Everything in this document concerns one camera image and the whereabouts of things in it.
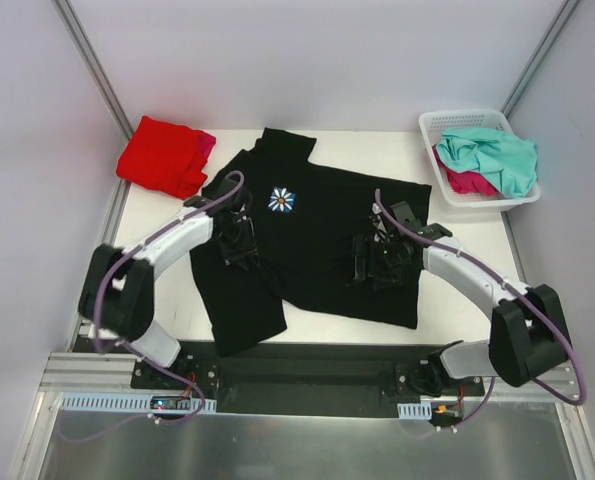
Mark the aluminium frame post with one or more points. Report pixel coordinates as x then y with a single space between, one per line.
545 45
86 50

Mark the right white cable duct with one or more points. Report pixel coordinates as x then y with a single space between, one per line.
421 411

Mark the left aluminium frame post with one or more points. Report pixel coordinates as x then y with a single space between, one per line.
86 50

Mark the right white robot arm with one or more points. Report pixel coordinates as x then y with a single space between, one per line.
528 335

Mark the pink t-shirt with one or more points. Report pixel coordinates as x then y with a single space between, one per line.
205 145

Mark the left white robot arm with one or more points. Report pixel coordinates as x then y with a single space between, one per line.
119 289

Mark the magenta t-shirt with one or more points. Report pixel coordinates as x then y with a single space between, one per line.
470 182

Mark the left white cable duct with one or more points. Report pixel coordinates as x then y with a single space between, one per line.
136 403

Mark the red t-shirt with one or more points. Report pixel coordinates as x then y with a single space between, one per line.
161 157

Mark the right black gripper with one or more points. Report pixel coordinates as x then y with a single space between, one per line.
359 259

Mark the white cable duct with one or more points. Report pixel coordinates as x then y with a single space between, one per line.
136 403
421 411

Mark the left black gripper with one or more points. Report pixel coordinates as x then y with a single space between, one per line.
238 248

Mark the black daisy t-shirt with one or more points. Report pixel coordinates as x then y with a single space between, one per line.
304 217

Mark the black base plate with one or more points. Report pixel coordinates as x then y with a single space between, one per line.
335 380

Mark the right aluminium frame post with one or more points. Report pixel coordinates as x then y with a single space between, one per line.
545 45

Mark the teal t-shirt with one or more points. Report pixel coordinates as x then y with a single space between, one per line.
508 162

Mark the white plastic basket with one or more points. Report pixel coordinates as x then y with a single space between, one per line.
433 124

